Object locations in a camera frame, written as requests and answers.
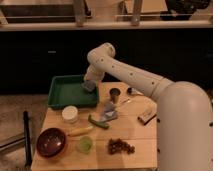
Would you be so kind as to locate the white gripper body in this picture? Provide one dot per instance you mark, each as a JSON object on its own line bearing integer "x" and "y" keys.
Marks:
{"x": 93, "y": 75}

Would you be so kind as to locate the blue-grey sponge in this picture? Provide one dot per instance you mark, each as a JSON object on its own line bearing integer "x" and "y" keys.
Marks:
{"x": 89, "y": 86}

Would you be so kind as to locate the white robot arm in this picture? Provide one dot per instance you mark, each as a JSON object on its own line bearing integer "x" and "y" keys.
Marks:
{"x": 184, "y": 111}

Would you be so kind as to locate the green plastic tray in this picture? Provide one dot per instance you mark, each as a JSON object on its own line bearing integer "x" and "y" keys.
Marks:
{"x": 67, "y": 90}

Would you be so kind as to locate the dark metal cup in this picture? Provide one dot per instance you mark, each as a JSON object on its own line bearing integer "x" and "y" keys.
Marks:
{"x": 114, "y": 94}

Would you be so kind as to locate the grey-blue cloth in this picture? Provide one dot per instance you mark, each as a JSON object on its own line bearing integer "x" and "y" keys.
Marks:
{"x": 109, "y": 112}

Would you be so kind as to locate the green cucumber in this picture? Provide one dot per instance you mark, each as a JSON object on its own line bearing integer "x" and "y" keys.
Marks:
{"x": 100, "y": 124}

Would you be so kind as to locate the yellow banana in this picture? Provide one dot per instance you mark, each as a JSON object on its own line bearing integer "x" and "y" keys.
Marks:
{"x": 80, "y": 131}

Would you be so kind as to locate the small green cup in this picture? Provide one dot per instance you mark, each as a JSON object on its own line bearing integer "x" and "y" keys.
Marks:
{"x": 84, "y": 145}

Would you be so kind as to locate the bunch of dark grapes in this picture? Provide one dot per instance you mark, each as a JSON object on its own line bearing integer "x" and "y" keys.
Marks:
{"x": 117, "y": 146}

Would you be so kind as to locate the dark red bowl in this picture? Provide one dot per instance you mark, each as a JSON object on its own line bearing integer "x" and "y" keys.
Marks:
{"x": 51, "y": 142}

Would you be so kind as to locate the black pole on floor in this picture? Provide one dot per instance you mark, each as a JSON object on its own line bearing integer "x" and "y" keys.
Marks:
{"x": 27, "y": 139}

